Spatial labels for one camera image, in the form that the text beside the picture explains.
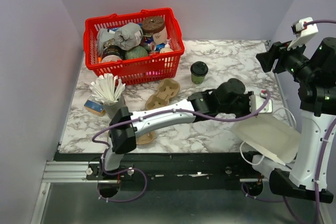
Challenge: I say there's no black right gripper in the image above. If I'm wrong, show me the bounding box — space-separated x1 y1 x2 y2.
256 35 318 82

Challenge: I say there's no white paper takeout bag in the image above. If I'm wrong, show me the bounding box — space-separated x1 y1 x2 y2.
232 114 300 165

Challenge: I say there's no black plastic cup lid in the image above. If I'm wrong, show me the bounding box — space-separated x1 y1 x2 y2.
190 61 208 77

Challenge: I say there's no brown cardboard cup carrier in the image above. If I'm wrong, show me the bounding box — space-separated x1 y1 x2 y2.
145 78 181 110

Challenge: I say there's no green paper coffee cup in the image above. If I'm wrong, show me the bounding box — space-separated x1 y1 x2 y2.
191 72 206 84

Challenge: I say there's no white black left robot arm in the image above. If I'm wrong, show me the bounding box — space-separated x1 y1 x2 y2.
98 78 257 179

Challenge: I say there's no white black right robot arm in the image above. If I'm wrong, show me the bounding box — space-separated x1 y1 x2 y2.
256 37 335 204

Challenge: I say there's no red plastic shopping basket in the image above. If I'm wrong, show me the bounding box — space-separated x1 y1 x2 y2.
83 7 185 85

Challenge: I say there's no small pump lotion bottle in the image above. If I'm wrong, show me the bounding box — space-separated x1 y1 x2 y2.
160 39 174 54

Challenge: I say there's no green round sponge ball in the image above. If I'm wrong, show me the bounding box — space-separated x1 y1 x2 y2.
124 46 148 60

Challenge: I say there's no brown lidded beige jar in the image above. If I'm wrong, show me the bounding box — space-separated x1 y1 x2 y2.
142 16 167 45

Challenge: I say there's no grey rolled cloth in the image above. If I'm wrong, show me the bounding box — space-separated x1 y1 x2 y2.
114 23 143 51

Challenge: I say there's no white paper straws bundle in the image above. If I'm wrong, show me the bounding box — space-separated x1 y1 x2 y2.
90 73 125 105

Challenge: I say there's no dark labelled snack bag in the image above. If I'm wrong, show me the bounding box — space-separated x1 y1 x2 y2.
97 28 124 63

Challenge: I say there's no blue napkin box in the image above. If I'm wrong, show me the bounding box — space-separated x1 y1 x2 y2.
83 99 106 116

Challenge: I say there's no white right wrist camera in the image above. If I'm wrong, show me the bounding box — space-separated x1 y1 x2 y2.
287 17 318 51

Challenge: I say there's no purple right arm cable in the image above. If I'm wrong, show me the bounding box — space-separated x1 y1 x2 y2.
241 19 336 224

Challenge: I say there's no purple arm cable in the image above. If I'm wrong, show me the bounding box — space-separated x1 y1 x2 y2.
91 90 271 203
241 19 336 224

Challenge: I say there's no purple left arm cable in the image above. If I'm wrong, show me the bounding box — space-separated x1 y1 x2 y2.
91 90 271 203

